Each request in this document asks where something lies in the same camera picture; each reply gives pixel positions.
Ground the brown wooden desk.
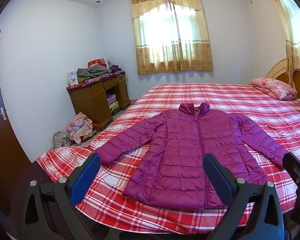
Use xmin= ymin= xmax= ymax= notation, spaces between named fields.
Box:
xmin=66 ymin=71 xmax=131 ymax=130

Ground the pile of clothes on floor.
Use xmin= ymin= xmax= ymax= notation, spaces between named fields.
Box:
xmin=67 ymin=112 xmax=100 ymax=145

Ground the stack of boxes under desk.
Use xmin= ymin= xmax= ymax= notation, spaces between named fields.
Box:
xmin=107 ymin=94 xmax=119 ymax=116

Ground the brown wooden door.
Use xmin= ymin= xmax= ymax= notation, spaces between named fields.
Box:
xmin=0 ymin=30 xmax=32 ymax=215

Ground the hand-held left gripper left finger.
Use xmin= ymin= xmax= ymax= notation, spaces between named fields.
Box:
xmin=19 ymin=153 xmax=108 ymax=240

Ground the purple puffer jacket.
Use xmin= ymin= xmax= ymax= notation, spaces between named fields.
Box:
xmin=96 ymin=102 xmax=288 ymax=209

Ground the grey patterned bag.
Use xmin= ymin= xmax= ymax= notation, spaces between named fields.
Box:
xmin=52 ymin=131 xmax=71 ymax=149

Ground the small white box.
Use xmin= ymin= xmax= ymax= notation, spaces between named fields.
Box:
xmin=68 ymin=70 xmax=79 ymax=85

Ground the yellow patterned window curtain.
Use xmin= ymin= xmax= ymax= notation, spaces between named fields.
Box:
xmin=131 ymin=0 xmax=213 ymax=75

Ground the wooden headboard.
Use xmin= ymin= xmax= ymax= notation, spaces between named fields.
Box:
xmin=266 ymin=58 xmax=300 ymax=99

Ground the bed with red plaid sheet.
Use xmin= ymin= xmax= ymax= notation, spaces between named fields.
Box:
xmin=36 ymin=83 xmax=300 ymax=234

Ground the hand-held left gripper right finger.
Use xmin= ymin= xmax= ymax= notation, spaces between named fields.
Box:
xmin=202 ymin=153 xmax=287 ymax=240

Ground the pile of clothes on desk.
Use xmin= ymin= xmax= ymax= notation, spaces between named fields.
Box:
xmin=76 ymin=64 xmax=122 ymax=83

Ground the yellow side curtain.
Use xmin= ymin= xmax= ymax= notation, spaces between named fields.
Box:
xmin=264 ymin=0 xmax=300 ymax=85

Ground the red and white box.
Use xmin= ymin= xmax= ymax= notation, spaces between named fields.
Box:
xmin=87 ymin=58 xmax=108 ymax=68

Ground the pink floral folded quilt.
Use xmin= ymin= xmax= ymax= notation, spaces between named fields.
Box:
xmin=251 ymin=77 xmax=298 ymax=101

